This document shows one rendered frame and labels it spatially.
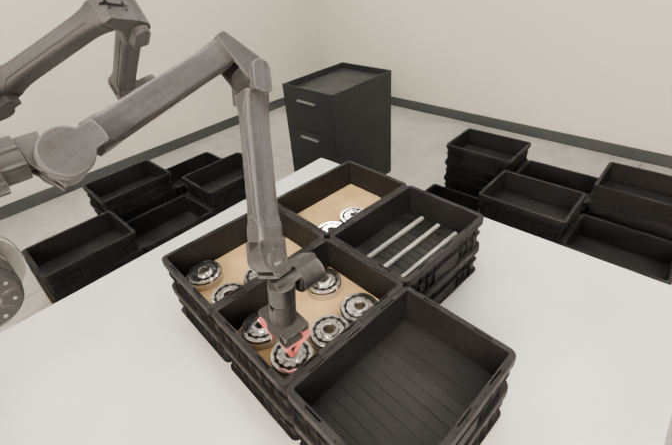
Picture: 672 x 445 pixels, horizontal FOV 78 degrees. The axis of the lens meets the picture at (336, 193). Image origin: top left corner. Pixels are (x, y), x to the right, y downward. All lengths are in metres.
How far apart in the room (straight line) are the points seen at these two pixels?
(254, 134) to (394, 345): 0.62
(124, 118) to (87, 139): 0.08
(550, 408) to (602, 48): 3.11
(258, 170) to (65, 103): 3.24
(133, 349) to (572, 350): 1.25
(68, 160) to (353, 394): 0.73
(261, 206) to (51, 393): 0.86
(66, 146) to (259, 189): 0.33
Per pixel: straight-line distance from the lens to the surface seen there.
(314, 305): 1.19
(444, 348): 1.11
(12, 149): 0.74
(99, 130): 0.74
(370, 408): 1.01
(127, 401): 1.33
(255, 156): 0.85
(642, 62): 3.90
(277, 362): 1.06
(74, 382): 1.45
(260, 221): 0.82
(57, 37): 1.14
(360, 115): 2.76
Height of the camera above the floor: 1.70
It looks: 32 degrees down
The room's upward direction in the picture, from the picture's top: 5 degrees counter-clockwise
